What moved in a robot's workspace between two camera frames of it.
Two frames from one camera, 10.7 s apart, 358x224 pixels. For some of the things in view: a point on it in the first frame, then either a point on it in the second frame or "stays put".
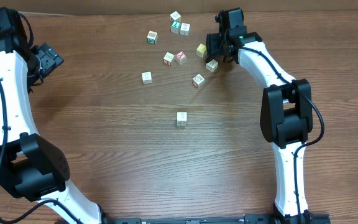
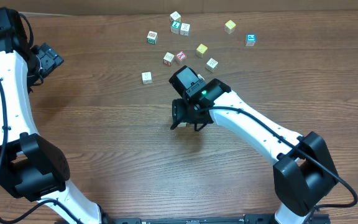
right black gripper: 214,45 → 180,115
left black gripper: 51,56 stays put
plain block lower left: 146,78 stays put
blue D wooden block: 181,123 stays put
